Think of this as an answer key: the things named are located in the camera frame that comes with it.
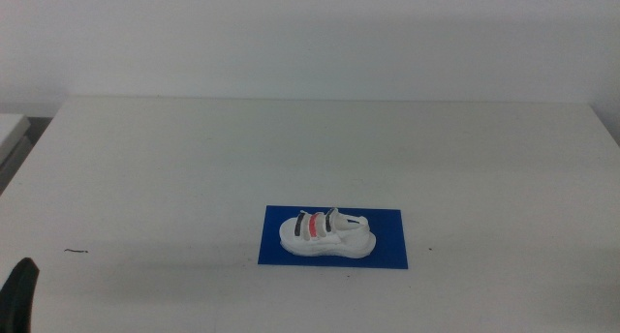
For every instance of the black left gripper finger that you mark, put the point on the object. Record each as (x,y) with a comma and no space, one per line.
(18,294)

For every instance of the small dark thread scrap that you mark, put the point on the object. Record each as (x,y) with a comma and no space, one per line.
(76,250)

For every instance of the blue rectangular mat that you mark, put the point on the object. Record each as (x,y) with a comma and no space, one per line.
(390,241)

